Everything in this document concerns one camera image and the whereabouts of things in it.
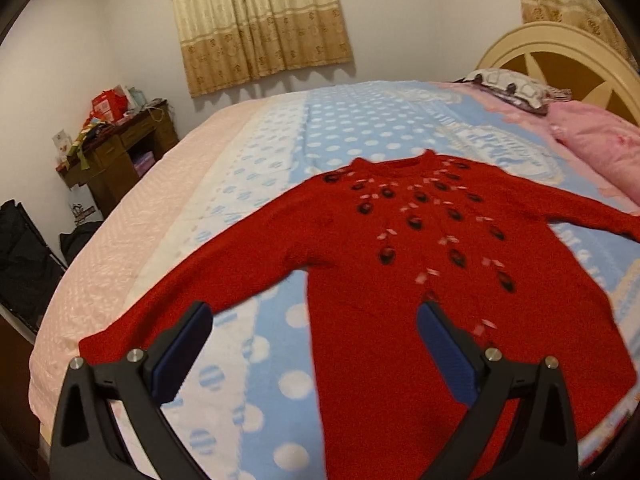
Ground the black folding chair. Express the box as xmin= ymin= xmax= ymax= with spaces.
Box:
xmin=0 ymin=200 xmax=66 ymax=334

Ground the white paper bag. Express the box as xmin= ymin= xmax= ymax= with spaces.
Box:
xmin=68 ymin=184 xmax=104 ymax=226

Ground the beige side curtain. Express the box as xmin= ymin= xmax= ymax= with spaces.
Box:
xmin=520 ymin=0 xmax=639 ymax=70

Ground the blue polka dot blanket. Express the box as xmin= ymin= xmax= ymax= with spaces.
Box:
xmin=114 ymin=79 xmax=640 ymax=480

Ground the grey patterned pillow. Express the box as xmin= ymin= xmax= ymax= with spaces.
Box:
xmin=456 ymin=67 xmax=572 ymax=116

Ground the black bag on floor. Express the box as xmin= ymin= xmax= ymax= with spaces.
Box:
xmin=58 ymin=221 xmax=103 ymax=264

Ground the white card on desk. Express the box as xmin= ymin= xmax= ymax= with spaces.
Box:
xmin=52 ymin=130 xmax=73 ymax=157

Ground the cream wooden headboard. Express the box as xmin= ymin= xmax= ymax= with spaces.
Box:
xmin=477 ymin=22 xmax=639 ymax=125

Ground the red gift box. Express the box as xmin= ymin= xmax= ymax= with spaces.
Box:
xmin=92 ymin=89 xmax=128 ymax=124

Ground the pink bed sheet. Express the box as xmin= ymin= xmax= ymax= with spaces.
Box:
xmin=28 ymin=98 xmax=277 ymax=434

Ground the pink quilt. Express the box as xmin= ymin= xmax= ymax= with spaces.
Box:
xmin=547 ymin=101 xmax=639 ymax=205

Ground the beige window curtain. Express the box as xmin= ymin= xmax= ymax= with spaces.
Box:
xmin=171 ymin=0 xmax=352 ymax=98

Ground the red knitted sweater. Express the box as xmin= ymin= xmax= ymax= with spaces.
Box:
xmin=79 ymin=152 xmax=639 ymax=479

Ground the brown wooden desk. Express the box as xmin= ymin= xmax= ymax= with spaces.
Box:
xmin=56 ymin=99 xmax=179 ymax=216

